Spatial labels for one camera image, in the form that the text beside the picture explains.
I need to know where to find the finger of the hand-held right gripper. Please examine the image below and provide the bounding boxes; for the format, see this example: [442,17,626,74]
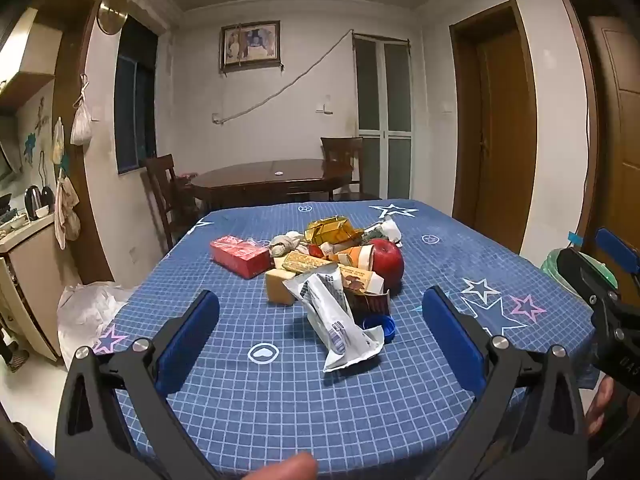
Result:
[595,227,640,276]
[556,247,623,311]

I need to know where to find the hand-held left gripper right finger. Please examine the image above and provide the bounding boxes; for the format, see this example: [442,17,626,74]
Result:
[421,286,591,480]

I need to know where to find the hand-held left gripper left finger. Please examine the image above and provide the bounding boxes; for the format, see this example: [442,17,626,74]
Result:
[54,289,223,480]

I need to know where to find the bin with green bag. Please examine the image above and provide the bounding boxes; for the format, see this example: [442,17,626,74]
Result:
[540,249,621,311]

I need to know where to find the blue bottle cap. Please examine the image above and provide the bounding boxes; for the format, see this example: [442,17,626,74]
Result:
[361,314,396,338]

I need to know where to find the brown paper cup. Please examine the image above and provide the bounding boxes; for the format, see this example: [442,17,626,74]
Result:
[345,287,391,323]

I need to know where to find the plain yellow box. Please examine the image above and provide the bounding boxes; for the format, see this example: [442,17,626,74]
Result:
[264,267,298,306]

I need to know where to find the cream box with brown print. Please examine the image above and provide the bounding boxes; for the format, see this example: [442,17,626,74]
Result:
[337,265,386,295]

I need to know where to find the white plastic wrapper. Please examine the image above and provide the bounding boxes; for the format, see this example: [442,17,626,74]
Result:
[282,264,386,373]

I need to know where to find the orange snack wrapper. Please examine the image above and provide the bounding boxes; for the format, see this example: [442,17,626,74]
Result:
[340,245,376,271]

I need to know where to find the green cloth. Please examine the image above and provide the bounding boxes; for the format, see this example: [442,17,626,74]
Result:
[362,217,403,248]

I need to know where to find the grey knitted cloth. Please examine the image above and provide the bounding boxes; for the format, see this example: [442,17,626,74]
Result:
[269,230,313,259]

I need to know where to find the yellow printed box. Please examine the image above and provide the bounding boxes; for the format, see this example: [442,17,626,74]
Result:
[282,251,336,275]

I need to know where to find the person's right hand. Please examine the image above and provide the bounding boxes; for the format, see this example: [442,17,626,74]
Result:
[585,375,617,436]

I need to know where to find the person's left hand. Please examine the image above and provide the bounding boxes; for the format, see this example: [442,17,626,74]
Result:
[235,452,318,480]

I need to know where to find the red cardboard box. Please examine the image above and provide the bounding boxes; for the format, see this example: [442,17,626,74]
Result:
[209,235,273,280]

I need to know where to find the red apple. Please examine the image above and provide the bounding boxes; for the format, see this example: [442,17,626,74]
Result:
[367,238,405,291]

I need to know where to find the blue star-print tablecloth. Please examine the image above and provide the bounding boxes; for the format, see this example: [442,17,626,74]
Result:
[92,199,608,478]

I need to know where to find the large white plastic bag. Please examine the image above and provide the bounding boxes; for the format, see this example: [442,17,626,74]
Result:
[56,281,141,371]

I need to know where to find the brown wooden door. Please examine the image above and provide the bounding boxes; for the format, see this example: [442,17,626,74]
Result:
[449,0,538,256]
[557,0,640,281]

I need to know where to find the dark wooden chair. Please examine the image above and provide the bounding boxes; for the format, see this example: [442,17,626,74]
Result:
[144,155,201,253]
[320,136,383,202]

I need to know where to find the gold foil wrapper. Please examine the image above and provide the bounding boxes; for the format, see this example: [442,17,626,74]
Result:
[305,216,366,247]

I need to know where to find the beige kitchen cabinet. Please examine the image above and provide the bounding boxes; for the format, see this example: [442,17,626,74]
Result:
[0,210,66,361]

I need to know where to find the beige hanging bag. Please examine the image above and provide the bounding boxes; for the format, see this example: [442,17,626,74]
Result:
[54,170,81,251]

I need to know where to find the round dark wooden table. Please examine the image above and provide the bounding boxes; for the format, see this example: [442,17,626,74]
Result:
[190,159,355,211]

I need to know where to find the black electric kettle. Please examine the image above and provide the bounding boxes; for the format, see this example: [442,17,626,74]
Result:
[24,185,43,221]

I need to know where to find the dark window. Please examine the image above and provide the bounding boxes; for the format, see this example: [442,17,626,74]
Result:
[114,17,160,176]

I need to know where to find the yellowish hanging plastic bag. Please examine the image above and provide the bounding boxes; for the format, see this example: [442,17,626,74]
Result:
[51,117,66,166]

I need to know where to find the white hanging plastic bag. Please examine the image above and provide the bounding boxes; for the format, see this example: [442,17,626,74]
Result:
[70,74,94,146]

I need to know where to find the frosted glass double door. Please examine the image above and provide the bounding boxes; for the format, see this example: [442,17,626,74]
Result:
[352,34,413,201]

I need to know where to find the brown wooden doorway frame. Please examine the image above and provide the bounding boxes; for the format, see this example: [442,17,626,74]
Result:
[30,0,116,286]

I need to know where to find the wall cable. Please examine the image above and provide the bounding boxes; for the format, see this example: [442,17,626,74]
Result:
[212,30,353,125]

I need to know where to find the framed wall picture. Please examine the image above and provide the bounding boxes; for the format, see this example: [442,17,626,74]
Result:
[219,21,282,72]

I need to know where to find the wall-mounted kitchen cupboard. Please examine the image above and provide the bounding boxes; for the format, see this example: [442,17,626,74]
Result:
[0,7,63,111]

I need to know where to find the round gold wall clock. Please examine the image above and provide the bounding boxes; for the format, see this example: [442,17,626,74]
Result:
[96,0,130,35]

